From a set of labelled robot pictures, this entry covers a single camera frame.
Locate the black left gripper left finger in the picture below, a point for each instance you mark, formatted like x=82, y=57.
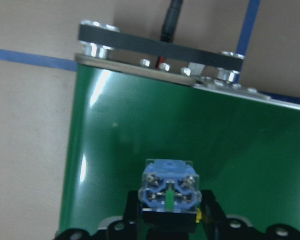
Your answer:
x=132, y=215

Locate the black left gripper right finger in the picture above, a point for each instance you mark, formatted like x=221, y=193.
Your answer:
x=213, y=217

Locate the green conveyor belt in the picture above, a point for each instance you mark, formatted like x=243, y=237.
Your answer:
x=137, y=99

